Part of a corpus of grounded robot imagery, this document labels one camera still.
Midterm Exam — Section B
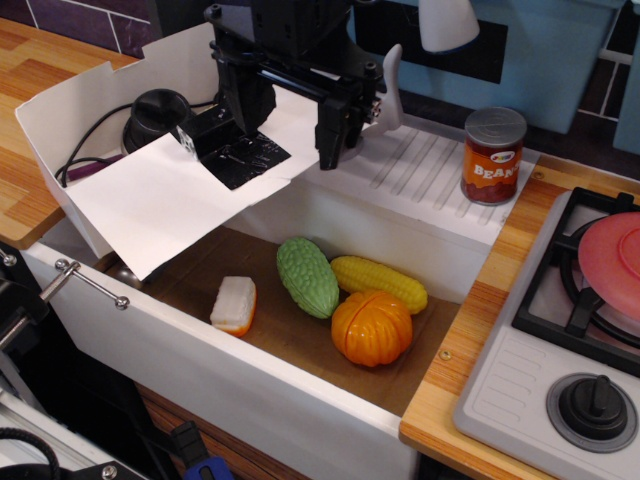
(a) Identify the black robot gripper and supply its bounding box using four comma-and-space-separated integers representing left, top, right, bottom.
204, 1, 383, 170

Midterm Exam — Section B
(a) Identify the white cardboard box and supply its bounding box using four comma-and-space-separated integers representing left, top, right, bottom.
16, 24, 318, 278

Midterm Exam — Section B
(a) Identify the white toy faucet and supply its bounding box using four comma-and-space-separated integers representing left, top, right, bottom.
361, 44, 404, 138

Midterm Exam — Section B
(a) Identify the green toy bitter gourd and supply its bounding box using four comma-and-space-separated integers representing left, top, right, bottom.
276, 237, 339, 319

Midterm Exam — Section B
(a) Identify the white lamp shade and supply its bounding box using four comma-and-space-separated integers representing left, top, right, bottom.
418, 0, 480, 54

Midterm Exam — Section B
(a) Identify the yellow toy corn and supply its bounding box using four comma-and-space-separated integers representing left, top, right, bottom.
330, 256, 429, 315

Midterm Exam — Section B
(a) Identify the toy beans can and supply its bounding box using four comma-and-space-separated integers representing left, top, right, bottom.
460, 107, 527, 205

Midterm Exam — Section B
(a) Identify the white orange toy cake slice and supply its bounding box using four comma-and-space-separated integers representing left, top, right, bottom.
210, 276, 257, 337

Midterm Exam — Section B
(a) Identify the white toy sink unit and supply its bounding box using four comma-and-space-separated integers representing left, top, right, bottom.
23, 118, 511, 479

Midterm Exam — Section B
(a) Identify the purple marker in box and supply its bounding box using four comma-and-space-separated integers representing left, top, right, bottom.
64, 154, 124, 182

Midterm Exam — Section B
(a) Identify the orange toy pumpkin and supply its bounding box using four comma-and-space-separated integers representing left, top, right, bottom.
331, 290, 413, 367

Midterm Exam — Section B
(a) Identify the silver metal ball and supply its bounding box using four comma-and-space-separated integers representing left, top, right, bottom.
115, 265, 144, 289

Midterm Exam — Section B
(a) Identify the black stove grate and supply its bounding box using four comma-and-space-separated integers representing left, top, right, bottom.
507, 188, 639, 367

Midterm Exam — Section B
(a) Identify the pink pot lid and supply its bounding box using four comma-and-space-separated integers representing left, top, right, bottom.
578, 212, 639, 320

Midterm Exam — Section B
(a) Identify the white toy stove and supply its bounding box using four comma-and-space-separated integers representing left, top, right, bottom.
452, 186, 640, 480

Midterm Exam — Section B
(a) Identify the black stove knob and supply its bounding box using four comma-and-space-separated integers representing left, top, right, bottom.
546, 373, 639, 454

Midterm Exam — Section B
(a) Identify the black round camera in box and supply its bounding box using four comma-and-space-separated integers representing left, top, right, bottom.
122, 88, 195, 154

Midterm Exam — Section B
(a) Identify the black cable in box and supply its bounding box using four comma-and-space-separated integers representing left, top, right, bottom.
54, 99, 219, 189

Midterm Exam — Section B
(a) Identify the metal clamp with handle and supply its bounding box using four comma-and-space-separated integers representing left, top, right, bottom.
1, 258, 132, 358

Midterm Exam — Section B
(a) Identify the blue black clamp handle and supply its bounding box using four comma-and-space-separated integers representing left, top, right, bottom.
170, 421, 234, 480

